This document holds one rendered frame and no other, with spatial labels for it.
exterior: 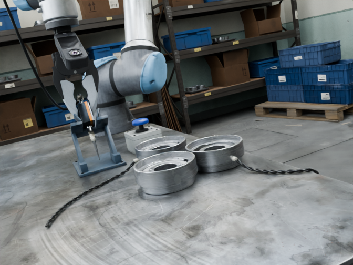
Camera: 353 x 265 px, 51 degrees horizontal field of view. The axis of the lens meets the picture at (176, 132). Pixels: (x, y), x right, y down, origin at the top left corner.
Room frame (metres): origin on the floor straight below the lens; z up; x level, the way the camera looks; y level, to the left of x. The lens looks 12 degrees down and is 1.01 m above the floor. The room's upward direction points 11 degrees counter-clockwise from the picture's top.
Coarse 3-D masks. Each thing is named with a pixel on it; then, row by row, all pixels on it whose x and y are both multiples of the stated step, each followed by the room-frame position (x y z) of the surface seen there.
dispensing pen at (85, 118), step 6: (78, 96) 0.83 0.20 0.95; (78, 108) 0.80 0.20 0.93; (84, 108) 0.80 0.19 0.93; (84, 114) 0.79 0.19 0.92; (84, 120) 0.78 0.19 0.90; (84, 126) 0.80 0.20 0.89; (90, 126) 0.79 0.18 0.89; (90, 132) 0.79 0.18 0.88; (90, 138) 0.78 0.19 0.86; (96, 150) 0.77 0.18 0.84
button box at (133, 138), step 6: (150, 126) 0.89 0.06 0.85; (126, 132) 0.87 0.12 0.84; (132, 132) 0.86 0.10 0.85; (138, 132) 0.84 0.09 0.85; (144, 132) 0.83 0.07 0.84; (150, 132) 0.83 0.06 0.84; (156, 132) 0.83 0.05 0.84; (126, 138) 0.87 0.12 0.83; (132, 138) 0.81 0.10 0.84; (138, 138) 0.82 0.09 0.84; (144, 138) 0.82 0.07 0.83; (150, 138) 0.83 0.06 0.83; (132, 144) 0.82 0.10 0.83; (132, 150) 0.83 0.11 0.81
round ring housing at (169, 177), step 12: (156, 156) 0.64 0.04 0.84; (168, 156) 0.64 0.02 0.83; (180, 156) 0.63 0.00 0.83; (192, 156) 0.60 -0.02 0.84; (144, 168) 0.61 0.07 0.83; (156, 168) 0.60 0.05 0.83; (168, 168) 0.61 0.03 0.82; (180, 168) 0.54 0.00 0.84; (192, 168) 0.56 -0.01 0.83; (144, 180) 0.55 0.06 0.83; (156, 180) 0.54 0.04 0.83; (168, 180) 0.54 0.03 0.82; (180, 180) 0.54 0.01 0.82; (192, 180) 0.57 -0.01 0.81; (156, 192) 0.55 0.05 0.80; (168, 192) 0.54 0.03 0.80
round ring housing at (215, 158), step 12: (192, 144) 0.68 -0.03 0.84; (204, 144) 0.69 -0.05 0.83; (216, 144) 0.67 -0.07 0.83; (240, 144) 0.62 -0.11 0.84; (204, 156) 0.60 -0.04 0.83; (216, 156) 0.59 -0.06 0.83; (228, 156) 0.60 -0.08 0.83; (240, 156) 0.61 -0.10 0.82; (204, 168) 0.61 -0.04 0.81; (216, 168) 0.60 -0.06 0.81; (228, 168) 0.60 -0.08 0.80
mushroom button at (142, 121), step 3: (135, 120) 0.85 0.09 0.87; (138, 120) 0.84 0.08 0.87; (141, 120) 0.84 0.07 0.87; (144, 120) 0.84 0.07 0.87; (147, 120) 0.85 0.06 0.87; (132, 123) 0.85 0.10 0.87; (135, 123) 0.84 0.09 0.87; (138, 123) 0.84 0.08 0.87; (141, 123) 0.84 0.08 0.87; (144, 123) 0.84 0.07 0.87; (141, 126) 0.85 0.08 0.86; (141, 129) 0.85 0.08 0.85
